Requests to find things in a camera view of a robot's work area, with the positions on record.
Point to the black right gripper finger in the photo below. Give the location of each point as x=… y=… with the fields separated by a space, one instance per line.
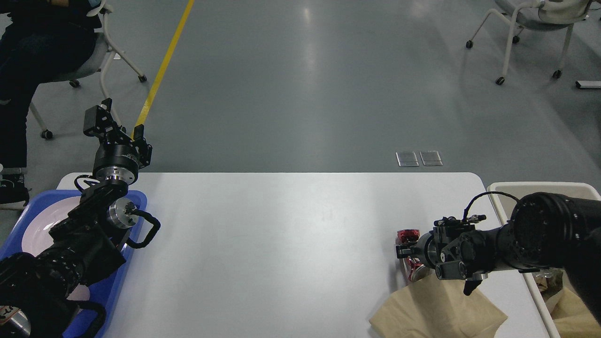
x=406 y=250

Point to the person in black clothes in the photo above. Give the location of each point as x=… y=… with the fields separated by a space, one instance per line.
x=45 y=38

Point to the grey chair in background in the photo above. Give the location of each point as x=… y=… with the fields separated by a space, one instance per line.
x=535 y=15

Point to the white object at right edge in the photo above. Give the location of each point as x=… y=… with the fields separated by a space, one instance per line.
x=588 y=84

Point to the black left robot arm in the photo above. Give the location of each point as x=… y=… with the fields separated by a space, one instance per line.
x=87 y=244

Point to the blue plastic tray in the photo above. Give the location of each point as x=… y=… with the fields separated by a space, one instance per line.
x=105 y=292

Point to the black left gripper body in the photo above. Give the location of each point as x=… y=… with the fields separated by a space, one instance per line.
x=116 y=161

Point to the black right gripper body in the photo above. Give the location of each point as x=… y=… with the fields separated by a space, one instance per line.
x=426 y=251

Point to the foil tray with paper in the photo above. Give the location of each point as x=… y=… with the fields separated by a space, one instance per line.
x=549 y=282

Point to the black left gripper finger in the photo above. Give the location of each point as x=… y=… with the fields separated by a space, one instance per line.
x=99 y=123
x=141 y=153

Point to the brown paper bag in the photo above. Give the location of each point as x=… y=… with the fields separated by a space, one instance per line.
x=571 y=317
x=432 y=308

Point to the pink plate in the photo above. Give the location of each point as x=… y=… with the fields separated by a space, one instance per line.
x=36 y=237

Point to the grey office chair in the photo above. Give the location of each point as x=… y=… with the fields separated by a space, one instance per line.
x=104 y=53

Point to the silver floor outlet plates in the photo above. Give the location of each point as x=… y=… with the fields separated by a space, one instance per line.
x=411 y=159

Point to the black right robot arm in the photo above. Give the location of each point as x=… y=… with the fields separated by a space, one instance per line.
x=545 y=230

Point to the crushed red soda can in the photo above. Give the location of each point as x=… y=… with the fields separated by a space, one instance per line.
x=413 y=268

